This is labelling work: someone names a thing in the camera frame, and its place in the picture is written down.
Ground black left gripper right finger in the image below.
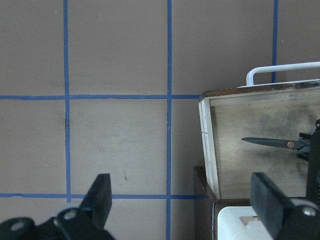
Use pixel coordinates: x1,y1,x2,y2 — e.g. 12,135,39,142
250,172,320,240

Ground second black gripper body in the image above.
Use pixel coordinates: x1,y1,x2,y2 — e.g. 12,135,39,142
306,119,320,198

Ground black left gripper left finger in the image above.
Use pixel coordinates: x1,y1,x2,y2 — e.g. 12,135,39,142
0,173,114,240

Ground orange handled scissors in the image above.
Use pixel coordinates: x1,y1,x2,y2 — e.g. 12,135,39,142
241,132,312,161

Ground light wooden drawer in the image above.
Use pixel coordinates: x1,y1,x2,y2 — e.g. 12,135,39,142
198,80,320,200

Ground white foam box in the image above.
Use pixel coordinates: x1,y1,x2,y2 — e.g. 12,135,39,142
217,206,272,240

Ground dark brown wooden cabinet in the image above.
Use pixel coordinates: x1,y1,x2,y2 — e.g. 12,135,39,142
193,166,250,240

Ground brown paper table mat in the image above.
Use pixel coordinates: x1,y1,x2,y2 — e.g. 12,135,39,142
0,0,320,240

